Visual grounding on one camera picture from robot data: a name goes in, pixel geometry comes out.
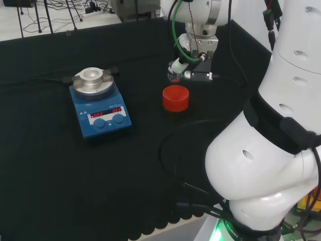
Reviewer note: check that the yellow stop button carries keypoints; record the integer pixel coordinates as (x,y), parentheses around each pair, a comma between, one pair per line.
(308,204)

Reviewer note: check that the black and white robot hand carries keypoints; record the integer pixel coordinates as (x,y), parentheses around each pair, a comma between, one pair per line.
(178,65)

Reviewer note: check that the white power strip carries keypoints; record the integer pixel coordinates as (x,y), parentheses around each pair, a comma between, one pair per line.
(91,12)

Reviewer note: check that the heater with blue base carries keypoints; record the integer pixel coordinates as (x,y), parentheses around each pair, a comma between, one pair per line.
(101,110)

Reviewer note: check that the clear glass round-bottom flask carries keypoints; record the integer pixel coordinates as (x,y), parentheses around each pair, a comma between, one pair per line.
(174,77)

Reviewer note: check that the black tripod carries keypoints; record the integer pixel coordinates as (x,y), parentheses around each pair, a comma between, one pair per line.
(37,17)
(74,17)

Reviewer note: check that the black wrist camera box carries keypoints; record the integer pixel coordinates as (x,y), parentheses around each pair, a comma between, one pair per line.
(200,71)

